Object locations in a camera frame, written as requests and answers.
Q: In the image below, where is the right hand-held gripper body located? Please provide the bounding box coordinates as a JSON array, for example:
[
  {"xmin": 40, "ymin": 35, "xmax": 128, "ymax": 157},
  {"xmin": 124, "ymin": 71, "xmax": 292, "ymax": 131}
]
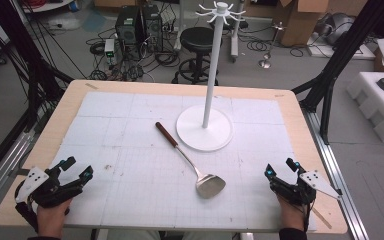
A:
[{"xmin": 269, "ymin": 169, "xmax": 343, "ymax": 208}]

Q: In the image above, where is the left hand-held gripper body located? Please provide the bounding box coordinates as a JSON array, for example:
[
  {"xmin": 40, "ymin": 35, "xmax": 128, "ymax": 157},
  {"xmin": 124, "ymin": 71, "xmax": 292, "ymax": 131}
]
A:
[{"xmin": 14, "ymin": 165, "xmax": 85, "ymax": 216}]

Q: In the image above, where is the steel spatula with brown handle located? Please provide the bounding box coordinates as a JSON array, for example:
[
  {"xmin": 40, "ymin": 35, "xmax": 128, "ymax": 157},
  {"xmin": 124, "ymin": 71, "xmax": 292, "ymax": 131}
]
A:
[{"xmin": 154, "ymin": 121, "xmax": 227, "ymax": 200}]

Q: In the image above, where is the white hook rack stand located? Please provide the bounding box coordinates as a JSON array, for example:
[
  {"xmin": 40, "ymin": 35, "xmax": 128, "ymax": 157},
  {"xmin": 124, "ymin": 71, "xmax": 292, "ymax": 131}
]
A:
[{"xmin": 175, "ymin": 0, "xmax": 247, "ymax": 153}]

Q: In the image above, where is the person's right hand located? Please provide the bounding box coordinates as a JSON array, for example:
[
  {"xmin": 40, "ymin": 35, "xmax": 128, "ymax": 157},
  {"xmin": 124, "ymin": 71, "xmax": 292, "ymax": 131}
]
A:
[{"xmin": 276, "ymin": 194, "xmax": 307, "ymax": 232}]

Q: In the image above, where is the person's left hand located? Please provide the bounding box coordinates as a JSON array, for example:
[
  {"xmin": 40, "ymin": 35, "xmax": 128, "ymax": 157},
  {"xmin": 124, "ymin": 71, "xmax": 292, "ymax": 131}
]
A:
[{"xmin": 35, "ymin": 197, "xmax": 73, "ymax": 240}]

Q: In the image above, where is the white grid mat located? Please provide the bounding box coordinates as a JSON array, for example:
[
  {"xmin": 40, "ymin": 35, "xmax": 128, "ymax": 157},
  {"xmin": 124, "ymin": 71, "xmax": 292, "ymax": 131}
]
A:
[{"xmin": 48, "ymin": 91, "xmax": 318, "ymax": 233}]

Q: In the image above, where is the white foam block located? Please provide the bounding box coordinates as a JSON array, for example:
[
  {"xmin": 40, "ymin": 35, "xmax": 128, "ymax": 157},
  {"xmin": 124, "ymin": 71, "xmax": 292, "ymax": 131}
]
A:
[{"xmin": 346, "ymin": 71, "xmax": 384, "ymax": 145}]

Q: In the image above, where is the small grey box green light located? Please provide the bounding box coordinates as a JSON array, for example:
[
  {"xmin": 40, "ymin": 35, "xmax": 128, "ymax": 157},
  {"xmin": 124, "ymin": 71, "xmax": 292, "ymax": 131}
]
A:
[{"xmin": 103, "ymin": 38, "xmax": 117, "ymax": 66}]

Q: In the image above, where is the silver metal stand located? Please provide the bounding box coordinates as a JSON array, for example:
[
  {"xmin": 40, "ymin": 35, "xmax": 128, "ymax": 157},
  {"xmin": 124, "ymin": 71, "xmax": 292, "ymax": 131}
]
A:
[{"xmin": 257, "ymin": 21, "xmax": 288, "ymax": 70}]

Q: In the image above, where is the large cardboard box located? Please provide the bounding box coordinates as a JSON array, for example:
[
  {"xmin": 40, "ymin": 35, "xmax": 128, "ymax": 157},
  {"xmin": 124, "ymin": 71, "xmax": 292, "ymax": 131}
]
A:
[{"xmin": 244, "ymin": 0, "xmax": 332, "ymax": 48}]

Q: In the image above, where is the black computer tower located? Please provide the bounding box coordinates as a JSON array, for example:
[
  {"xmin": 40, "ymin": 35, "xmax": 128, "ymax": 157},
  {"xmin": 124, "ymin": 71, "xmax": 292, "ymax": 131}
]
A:
[
  {"xmin": 141, "ymin": 3, "xmax": 164, "ymax": 53},
  {"xmin": 114, "ymin": 5, "xmax": 144, "ymax": 48}
]

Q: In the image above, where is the black round stool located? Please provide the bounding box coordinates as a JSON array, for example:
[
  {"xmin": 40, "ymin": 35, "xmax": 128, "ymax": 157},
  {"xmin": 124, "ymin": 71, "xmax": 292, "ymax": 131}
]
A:
[{"xmin": 171, "ymin": 26, "xmax": 220, "ymax": 86}]

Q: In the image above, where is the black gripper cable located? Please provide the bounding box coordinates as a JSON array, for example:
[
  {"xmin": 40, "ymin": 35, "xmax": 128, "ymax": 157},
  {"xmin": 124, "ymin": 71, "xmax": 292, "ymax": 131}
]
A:
[{"xmin": 302, "ymin": 201, "xmax": 314, "ymax": 233}]

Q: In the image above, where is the aluminium rail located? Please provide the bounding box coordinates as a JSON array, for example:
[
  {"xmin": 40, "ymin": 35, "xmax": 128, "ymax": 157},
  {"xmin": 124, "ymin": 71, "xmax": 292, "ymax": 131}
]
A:
[
  {"xmin": 0, "ymin": 129, "xmax": 37, "ymax": 219},
  {"xmin": 300, "ymin": 108, "xmax": 370, "ymax": 240}
]

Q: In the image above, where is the black metal frame post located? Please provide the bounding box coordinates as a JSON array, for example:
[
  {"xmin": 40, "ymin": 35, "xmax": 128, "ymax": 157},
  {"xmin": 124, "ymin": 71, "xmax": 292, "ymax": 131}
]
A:
[
  {"xmin": 0, "ymin": 0, "xmax": 76, "ymax": 188},
  {"xmin": 291, "ymin": 0, "xmax": 384, "ymax": 146}
]

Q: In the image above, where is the tangle of black floor cables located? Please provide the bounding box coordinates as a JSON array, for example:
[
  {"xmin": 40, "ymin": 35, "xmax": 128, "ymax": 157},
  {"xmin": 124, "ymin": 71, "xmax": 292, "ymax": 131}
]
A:
[{"xmin": 85, "ymin": 28, "xmax": 182, "ymax": 83}]

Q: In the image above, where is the coiled black cable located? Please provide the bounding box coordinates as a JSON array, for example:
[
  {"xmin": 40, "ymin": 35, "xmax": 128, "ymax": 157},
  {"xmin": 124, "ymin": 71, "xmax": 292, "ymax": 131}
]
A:
[{"xmin": 245, "ymin": 31, "xmax": 305, "ymax": 58}]

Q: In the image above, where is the white stand post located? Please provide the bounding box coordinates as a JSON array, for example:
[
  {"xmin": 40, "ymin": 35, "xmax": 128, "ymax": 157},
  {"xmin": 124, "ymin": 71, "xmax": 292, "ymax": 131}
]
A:
[{"xmin": 229, "ymin": 0, "xmax": 248, "ymax": 63}]

